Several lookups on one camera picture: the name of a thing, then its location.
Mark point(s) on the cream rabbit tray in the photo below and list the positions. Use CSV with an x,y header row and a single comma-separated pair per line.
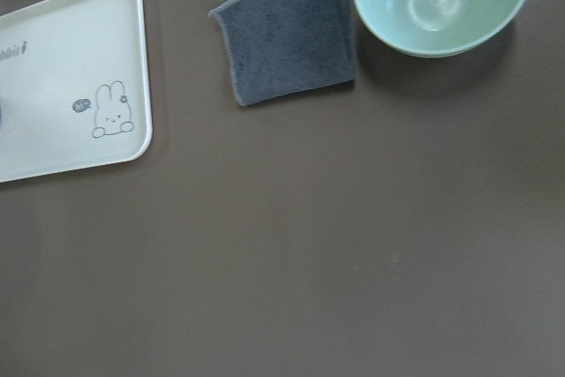
x,y
74,86

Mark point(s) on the grey folded cloth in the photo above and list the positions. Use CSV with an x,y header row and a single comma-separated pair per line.
x,y
280,47

